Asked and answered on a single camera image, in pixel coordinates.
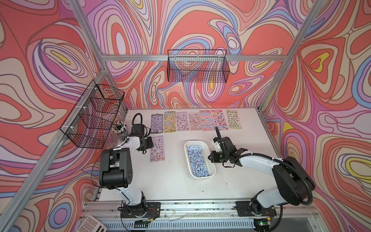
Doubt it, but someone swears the purple holographic sticker sheet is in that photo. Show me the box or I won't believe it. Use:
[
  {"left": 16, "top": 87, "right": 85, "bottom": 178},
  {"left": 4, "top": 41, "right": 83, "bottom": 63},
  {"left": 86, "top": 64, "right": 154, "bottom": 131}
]
[{"left": 151, "top": 114, "right": 163, "bottom": 134}]

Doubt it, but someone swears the white plastic storage tray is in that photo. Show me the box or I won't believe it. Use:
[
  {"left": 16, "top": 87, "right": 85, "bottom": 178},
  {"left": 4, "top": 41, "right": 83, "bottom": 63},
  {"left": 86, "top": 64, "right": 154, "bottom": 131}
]
[{"left": 184, "top": 140, "right": 216, "bottom": 180}]

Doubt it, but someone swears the lilac puffy sticker sheet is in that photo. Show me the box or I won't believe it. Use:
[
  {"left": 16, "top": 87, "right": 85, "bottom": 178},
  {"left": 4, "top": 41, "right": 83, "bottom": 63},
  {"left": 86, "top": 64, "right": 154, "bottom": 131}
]
[{"left": 150, "top": 136, "right": 165, "bottom": 162}]

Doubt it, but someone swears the yellow green sticker sheet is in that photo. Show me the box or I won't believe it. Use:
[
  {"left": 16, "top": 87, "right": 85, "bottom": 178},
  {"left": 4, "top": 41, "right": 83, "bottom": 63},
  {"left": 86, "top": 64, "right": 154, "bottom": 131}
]
[{"left": 163, "top": 111, "right": 176, "bottom": 133}]

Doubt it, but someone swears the blue red animal sticker sheet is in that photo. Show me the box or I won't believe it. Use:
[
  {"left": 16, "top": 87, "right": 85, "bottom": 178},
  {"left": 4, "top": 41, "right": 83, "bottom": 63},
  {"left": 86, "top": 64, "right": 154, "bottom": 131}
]
[{"left": 200, "top": 110, "right": 215, "bottom": 131}]

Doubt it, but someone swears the pink yellow pastel sticker sheet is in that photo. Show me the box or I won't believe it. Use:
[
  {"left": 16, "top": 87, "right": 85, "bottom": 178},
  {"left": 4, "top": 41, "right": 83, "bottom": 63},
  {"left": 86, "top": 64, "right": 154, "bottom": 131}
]
[{"left": 211, "top": 110, "right": 229, "bottom": 130}]

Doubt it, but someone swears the green cream sticker sheet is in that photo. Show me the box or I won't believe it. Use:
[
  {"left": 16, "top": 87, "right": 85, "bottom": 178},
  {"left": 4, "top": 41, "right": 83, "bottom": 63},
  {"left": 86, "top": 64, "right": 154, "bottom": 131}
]
[{"left": 227, "top": 110, "right": 242, "bottom": 129}]

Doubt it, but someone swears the pink bonbon sticker sheet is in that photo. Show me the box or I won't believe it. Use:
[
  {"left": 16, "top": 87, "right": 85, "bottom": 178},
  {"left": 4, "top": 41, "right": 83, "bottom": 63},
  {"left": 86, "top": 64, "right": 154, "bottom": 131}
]
[{"left": 188, "top": 112, "right": 203, "bottom": 131}]

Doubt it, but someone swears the pink puffy sticker sheet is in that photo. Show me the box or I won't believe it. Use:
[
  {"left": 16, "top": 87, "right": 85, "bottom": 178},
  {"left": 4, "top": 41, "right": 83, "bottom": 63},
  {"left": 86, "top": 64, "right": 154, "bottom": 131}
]
[{"left": 176, "top": 112, "right": 189, "bottom": 131}]

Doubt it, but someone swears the blue penguin sticker sheet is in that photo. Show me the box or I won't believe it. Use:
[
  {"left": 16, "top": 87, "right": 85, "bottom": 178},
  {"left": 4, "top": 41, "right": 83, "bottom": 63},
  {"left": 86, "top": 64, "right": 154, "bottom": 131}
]
[{"left": 187, "top": 145, "right": 209, "bottom": 178}]

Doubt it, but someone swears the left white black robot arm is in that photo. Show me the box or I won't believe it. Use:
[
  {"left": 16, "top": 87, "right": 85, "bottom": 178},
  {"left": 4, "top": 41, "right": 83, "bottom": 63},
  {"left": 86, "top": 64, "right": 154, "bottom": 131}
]
[{"left": 97, "top": 113, "right": 154, "bottom": 216}]

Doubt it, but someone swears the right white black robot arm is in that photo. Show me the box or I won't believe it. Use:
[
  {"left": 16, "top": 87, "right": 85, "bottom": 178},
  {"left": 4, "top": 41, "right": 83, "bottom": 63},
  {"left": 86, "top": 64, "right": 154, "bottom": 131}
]
[{"left": 208, "top": 127, "right": 316, "bottom": 214}]

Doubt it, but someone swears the bundle of pens in cup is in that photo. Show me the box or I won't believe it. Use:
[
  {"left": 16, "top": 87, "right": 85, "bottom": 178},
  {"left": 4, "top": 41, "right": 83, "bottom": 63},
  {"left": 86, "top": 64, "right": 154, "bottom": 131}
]
[{"left": 112, "top": 121, "right": 127, "bottom": 135}]

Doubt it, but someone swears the mesh pen cup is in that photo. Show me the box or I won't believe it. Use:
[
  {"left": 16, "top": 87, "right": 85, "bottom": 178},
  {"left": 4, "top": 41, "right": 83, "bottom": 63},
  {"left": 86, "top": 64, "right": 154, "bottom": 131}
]
[{"left": 115, "top": 127, "right": 128, "bottom": 144}]

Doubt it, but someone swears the white keypad device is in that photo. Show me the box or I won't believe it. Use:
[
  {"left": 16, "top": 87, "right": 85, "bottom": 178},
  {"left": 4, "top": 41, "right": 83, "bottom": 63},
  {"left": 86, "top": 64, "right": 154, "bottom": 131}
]
[{"left": 77, "top": 215, "right": 107, "bottom": 232}]

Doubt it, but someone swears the black wire basket on left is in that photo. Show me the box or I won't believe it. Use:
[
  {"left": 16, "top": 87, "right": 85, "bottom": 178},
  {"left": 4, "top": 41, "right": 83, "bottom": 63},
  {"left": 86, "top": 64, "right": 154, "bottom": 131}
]
[{"left": 60, "top": 80, "right": 125, "bottom": 149}]

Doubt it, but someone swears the black wire basket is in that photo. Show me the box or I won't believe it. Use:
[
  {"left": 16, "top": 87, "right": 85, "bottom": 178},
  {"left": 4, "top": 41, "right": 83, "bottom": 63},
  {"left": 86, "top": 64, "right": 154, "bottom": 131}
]
[
  {"left": 60, "top": 80, "right": 125, "bottom": 149},
  {"left": 167, "top": 48, "right": 230, "bottom": 83}
]

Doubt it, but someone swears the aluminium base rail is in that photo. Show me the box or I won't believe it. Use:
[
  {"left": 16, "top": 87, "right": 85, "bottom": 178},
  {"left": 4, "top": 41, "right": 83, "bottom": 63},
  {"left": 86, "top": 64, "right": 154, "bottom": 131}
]
[{"left": 74, "top": 199, "right": 327, "bottom": 232}]

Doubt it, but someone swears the black wire basket at back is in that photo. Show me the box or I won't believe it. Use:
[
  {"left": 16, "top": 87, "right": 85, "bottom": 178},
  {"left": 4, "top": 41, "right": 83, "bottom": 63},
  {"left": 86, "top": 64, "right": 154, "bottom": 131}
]
[{"left": 167, "top": 48, "right": 230, "bottom": 83}]

